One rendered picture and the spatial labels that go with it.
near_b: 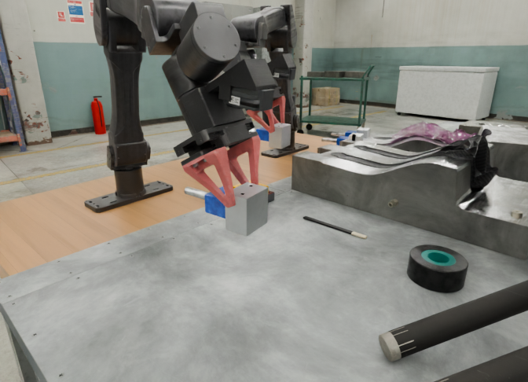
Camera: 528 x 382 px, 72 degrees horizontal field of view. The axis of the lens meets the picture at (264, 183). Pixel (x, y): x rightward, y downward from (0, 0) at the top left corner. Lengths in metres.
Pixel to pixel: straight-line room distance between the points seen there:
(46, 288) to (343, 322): 0.42
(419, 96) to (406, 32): 1.70
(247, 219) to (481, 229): 0.44
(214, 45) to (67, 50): 5.71
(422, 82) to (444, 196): 6.97
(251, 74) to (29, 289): 0.44
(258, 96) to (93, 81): 5.82
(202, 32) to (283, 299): 0.36
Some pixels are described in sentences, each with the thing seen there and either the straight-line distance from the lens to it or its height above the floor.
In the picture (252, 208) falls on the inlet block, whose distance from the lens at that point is 0.48.
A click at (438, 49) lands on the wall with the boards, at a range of 8.51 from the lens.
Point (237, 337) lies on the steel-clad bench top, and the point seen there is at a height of 0.80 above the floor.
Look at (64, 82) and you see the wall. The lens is 6.09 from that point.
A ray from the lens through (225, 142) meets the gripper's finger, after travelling 0.46.
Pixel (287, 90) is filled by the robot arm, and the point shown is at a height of 1.01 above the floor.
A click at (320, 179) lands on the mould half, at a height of 0.85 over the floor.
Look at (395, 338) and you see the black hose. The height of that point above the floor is 0.83.
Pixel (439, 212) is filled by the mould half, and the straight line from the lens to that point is 0.76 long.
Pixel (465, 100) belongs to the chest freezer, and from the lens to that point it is 7.41.
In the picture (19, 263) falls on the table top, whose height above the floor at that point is 0.80.
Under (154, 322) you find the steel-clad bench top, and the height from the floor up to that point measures 0.80.
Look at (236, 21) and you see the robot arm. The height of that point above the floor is 1.20.
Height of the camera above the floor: 1.12
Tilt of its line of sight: 19 degrees down
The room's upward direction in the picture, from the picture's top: straight up
